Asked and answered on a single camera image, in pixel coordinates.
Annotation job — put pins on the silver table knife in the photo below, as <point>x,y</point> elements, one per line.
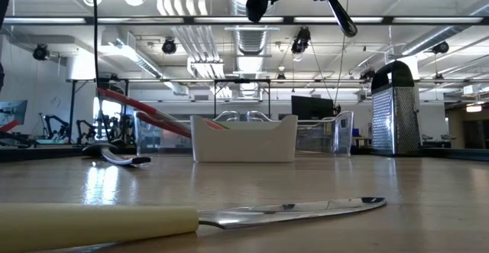
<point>344,20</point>

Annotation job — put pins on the green silicone spatula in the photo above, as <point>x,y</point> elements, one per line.
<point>224,126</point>

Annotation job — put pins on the red angled bar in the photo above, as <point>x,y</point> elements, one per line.
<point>9,125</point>

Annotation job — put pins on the red spoon with metal shaft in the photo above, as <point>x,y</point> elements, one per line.
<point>126,101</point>

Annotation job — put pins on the glowing rectangular lamp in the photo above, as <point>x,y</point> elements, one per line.
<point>473,108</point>

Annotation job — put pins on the wall display screen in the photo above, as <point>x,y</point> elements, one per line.
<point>13,112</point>

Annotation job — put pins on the black metal frame stand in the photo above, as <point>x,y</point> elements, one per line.
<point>242,81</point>
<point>72,108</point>

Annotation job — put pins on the black spotlight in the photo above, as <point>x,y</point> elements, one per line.
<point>302,41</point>
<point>441,47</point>
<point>169,46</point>
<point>40,52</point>

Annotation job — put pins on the black monitor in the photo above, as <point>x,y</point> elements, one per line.
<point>309,108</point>

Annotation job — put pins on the clear plastic bin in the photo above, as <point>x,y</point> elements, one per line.
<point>324,138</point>
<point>153,144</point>

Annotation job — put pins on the silver ventilation duct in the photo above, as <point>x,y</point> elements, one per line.
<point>252,41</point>

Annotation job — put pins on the black bar with light strips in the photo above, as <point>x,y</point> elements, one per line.
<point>153,20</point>

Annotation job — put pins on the white plastic bin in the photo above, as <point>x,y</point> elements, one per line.
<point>244,144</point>

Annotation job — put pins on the black ladle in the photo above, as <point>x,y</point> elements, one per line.
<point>99,148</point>

